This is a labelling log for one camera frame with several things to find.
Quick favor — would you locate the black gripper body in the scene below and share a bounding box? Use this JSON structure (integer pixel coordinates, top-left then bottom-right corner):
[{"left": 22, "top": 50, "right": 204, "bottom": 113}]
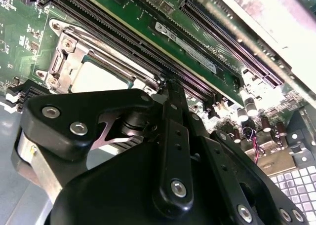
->
[{"left": 50, "top": 110, "right": 235, "bottom": 225}]

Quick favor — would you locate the metal socket cover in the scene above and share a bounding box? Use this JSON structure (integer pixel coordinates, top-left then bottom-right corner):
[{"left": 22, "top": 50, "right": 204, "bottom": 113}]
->
[{"left": 59, "top": 29, "right": 165, "bottom": 94}]

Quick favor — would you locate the thin metal locking lever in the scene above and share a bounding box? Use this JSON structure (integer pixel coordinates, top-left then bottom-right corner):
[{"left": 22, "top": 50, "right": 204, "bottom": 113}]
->
[{"left": 61, "top": 27, "right": 171, "bottom": 87}]

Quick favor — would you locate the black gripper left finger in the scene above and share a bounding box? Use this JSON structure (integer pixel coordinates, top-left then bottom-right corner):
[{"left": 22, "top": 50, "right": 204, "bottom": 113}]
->
[{"left": 11, "top": 80, "right": 195, "bottom": 212}]

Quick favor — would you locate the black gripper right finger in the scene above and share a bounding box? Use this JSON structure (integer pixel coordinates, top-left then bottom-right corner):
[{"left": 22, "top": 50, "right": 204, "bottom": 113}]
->
[{"left": 184, "top": 106, "right": 311, "bottom": 225}]

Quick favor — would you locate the silver CPU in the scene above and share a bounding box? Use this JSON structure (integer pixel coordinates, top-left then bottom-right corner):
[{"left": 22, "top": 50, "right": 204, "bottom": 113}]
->
[{"left": 71, "top": 54, "right": 136, "bottom": 94}]

